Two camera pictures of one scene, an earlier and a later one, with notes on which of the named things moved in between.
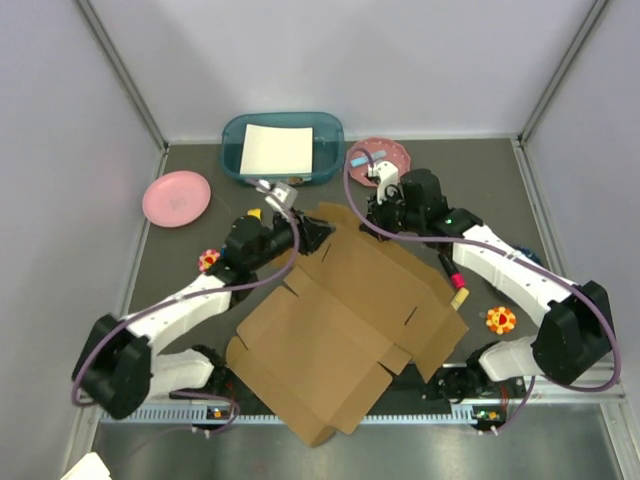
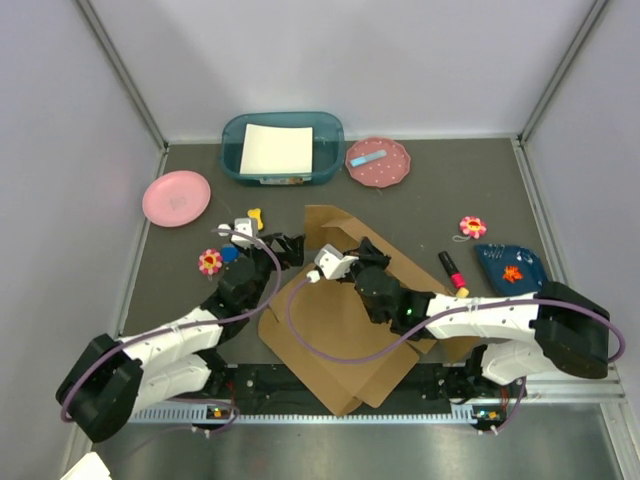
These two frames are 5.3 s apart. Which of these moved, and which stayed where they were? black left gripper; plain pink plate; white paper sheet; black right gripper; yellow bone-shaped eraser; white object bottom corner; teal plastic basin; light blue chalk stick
Moved: black left gripper; black right gripper
Stayed: white paper sheet; light blue chalk stick; teal plastic basin; yellow bone-shaped eraser; white object bottom corner; plain pink plate
